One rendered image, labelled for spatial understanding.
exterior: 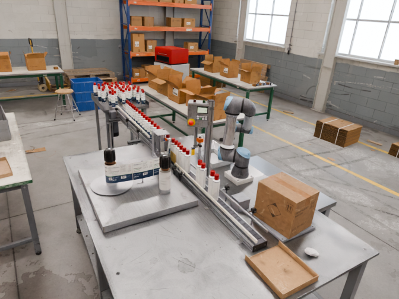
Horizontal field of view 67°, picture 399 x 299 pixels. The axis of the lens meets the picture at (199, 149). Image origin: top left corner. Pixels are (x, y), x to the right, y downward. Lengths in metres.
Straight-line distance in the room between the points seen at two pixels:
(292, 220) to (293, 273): 0.30
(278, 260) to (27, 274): 2.12
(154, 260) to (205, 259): 0.29
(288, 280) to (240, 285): 0.26
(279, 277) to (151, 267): 0.69
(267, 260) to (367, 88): 6.04
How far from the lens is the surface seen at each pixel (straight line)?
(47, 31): 9.48
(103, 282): 2.47
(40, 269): 3.13
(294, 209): 1.90
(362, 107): 7.59
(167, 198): 2.19
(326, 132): 6.16
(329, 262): 2.00
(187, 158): 2.43
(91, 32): 9.70
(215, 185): 2.11
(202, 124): 2.33
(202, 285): 1.70
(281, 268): 1.86
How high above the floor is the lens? 2.11
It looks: 25 degrees down
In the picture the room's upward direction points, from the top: 3 degrees clockwise
